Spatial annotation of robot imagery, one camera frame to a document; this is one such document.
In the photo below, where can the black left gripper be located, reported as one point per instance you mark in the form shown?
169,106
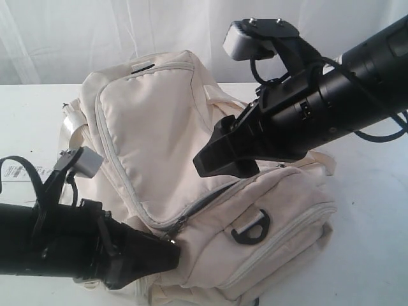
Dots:
86,243

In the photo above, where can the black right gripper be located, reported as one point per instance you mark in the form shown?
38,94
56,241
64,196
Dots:
284,122

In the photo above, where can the cream duffel bag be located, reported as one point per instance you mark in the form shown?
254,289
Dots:
148,118

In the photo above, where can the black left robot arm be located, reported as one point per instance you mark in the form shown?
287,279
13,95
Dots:
15,222

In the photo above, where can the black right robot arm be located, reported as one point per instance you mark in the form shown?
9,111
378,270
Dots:
363,92

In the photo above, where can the white barcode hang tag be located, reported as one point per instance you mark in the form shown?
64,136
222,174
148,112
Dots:
17,173

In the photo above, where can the white backdrop curtain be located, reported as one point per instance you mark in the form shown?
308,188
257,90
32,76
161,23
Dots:
61,42

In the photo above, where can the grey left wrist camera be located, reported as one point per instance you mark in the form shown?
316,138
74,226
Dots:
86,162

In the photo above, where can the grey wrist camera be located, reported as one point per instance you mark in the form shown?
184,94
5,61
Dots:
254,37
86,162

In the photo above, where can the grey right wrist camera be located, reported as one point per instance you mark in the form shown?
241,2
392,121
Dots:
254,37

